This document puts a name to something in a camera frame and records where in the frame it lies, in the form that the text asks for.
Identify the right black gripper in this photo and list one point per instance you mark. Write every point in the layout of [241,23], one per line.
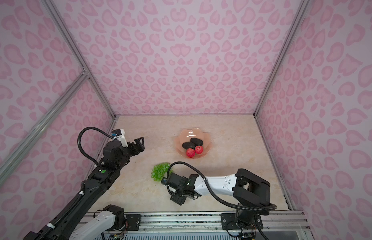
[177,200]

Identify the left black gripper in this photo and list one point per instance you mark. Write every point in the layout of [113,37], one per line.
[141,146]

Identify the green fake grape bunch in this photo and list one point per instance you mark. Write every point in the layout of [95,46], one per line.
[159,171]

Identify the red fake apple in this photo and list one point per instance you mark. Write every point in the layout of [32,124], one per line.
[198,150]
[190,153]

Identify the dark fake avocado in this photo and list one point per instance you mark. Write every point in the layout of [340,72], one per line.
[188,145]
[196,141]

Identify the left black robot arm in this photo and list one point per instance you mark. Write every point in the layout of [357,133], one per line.
[62,226]

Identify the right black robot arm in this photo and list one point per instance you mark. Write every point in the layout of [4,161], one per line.
[251,191]

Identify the pink flower-shaped fruit bowl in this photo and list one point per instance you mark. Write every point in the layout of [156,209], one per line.
[186,135]

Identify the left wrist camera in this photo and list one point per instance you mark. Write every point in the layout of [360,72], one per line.
[119,134]

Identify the aluminium front rail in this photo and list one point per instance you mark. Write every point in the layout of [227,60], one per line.
[278,225]

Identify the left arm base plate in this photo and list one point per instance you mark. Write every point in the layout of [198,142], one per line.
[133,222]

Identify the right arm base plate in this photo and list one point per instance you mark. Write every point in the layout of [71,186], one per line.
[241,221]

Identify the left diagonal aluminium frame bar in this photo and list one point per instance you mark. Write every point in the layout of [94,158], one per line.
[13,160]

